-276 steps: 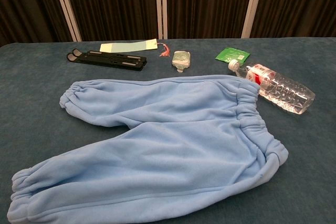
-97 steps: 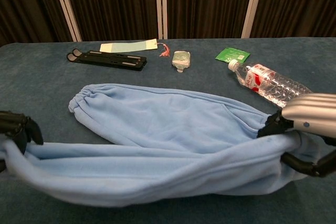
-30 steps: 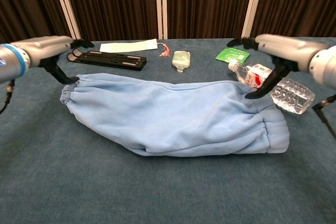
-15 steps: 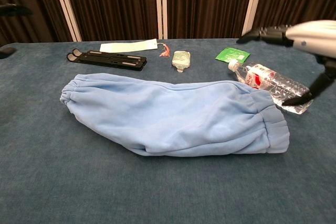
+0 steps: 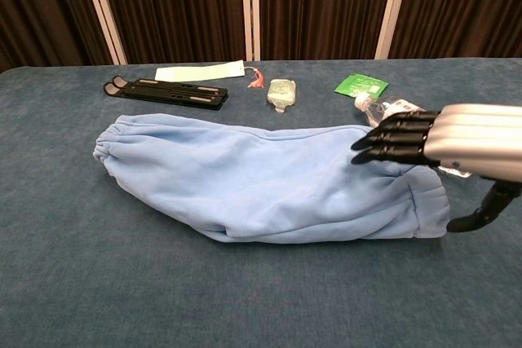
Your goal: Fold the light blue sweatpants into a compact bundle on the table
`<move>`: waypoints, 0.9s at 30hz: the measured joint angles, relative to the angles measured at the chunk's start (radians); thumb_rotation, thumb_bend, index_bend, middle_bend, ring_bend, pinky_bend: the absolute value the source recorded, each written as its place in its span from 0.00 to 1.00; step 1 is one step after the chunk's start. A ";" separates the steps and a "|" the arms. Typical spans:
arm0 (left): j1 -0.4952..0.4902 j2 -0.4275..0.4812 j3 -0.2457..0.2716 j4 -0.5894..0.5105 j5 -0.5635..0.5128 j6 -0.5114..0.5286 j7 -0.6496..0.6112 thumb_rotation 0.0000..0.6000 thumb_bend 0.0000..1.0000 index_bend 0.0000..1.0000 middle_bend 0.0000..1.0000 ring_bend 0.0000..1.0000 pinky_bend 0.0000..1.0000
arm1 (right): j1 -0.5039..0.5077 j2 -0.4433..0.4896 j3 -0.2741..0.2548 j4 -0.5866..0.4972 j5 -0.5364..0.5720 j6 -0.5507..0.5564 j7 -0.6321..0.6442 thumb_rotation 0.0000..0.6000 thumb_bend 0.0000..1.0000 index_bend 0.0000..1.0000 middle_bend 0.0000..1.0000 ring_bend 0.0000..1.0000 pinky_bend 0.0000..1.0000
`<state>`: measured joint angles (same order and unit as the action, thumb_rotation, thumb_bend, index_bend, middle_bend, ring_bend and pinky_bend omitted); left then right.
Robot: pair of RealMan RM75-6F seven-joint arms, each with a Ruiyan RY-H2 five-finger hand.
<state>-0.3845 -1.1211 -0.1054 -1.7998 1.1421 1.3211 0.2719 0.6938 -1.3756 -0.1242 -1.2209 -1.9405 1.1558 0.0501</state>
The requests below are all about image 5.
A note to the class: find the black pleated curtain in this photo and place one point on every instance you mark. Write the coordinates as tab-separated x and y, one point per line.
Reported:
175	5
41	5
461	5
326	5

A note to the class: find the small clear sanitizer bottle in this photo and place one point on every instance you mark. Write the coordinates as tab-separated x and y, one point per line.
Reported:
281	93

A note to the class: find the black folding laptop stand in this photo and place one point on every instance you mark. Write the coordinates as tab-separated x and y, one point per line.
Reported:
171	91

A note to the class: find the white bookmark with red tassel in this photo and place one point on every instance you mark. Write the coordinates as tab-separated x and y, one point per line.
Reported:
195	71

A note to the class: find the white partition frame post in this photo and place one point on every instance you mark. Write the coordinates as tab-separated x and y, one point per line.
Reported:
249	5
393	5
103	10

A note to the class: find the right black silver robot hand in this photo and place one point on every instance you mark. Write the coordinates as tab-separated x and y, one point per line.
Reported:
477	140

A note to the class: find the clear plastic water bottle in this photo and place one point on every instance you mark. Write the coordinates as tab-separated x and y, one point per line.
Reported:
379	113

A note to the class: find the green sachet packet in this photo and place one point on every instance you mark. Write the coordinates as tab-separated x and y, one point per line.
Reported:
359	84

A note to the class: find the dark blue felt table cover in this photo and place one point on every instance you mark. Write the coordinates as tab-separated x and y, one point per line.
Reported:
122	283

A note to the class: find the light blue sweatpants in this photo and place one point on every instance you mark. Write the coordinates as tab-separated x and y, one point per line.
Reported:
244	177

